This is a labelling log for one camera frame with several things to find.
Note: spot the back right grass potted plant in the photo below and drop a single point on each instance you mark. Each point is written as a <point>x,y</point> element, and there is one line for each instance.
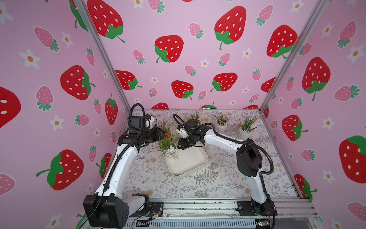
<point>246,127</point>

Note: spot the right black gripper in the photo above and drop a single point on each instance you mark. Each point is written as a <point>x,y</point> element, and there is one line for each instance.
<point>186,142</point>

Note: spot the aluminium front rail frame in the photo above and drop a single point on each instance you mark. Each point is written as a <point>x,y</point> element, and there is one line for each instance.
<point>220,213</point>

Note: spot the orange flower potted plant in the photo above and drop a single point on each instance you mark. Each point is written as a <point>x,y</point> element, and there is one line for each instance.
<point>168,145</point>

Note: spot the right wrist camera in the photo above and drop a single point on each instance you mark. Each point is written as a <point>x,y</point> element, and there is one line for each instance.
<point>187,129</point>

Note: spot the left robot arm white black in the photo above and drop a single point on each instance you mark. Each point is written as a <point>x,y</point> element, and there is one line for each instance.
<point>106,208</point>

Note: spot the pink flower plant pot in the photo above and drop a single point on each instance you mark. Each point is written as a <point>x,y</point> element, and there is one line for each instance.
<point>165,127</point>

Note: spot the back left pink potted plant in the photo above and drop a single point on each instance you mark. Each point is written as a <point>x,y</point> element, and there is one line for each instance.
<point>195,117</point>

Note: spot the back centre potted plant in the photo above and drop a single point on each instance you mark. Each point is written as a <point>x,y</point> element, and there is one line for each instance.
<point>221,122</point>

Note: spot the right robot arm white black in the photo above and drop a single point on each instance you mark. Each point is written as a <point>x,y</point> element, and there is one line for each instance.
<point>252,161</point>

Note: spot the white rectangular storage tray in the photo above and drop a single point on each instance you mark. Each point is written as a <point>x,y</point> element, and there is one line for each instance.
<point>183,162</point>

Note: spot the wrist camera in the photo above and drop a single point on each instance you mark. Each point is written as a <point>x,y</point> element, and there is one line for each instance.
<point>145,122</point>
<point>187,129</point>

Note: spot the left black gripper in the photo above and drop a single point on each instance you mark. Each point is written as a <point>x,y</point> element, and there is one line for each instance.
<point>156,134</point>

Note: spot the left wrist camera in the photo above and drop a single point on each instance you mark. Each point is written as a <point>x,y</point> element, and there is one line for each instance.
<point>145,122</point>

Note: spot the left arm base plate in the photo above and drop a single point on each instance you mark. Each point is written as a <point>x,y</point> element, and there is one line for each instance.
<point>154,209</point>

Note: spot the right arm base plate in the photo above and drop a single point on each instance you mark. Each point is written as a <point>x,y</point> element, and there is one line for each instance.
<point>253,208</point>

